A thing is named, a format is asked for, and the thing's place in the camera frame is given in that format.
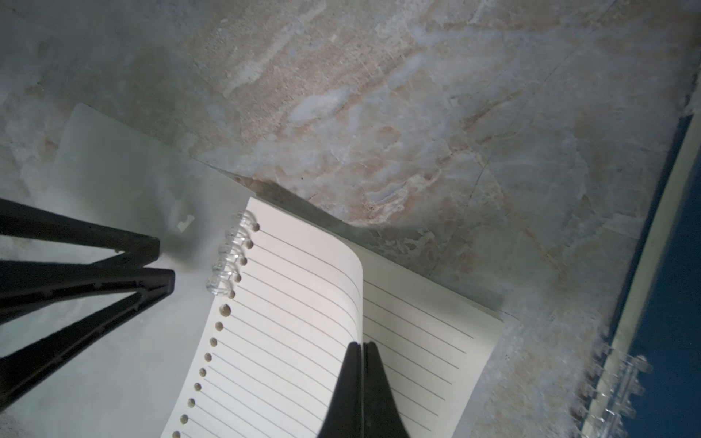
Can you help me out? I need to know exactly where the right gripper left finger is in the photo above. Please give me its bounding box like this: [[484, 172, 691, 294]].
[[318, 342, 363, 438]]

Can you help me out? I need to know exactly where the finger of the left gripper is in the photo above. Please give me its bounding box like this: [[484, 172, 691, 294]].
[[1, 261, 175, 409], [1, 199, 161, 262]]

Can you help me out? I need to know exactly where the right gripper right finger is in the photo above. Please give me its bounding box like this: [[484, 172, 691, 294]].
[[363, 341, 409, 438]]

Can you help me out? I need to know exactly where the blue cover notebook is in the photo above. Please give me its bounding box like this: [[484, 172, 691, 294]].
[[568, 108, 701, 438]]

